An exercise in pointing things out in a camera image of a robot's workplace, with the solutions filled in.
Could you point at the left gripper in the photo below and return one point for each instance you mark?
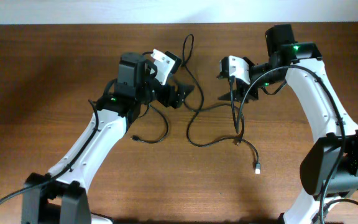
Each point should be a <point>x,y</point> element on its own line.
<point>167,97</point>

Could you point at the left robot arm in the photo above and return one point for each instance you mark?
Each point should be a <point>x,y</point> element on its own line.
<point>61,195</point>

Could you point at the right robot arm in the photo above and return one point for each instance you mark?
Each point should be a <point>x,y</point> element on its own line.
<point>329,172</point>

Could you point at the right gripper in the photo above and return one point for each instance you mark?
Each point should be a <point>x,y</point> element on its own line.
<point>238,94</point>

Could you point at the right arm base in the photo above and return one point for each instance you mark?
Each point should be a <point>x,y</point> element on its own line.
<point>281,219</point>

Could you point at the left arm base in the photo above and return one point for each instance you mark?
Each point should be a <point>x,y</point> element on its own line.
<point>100,219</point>

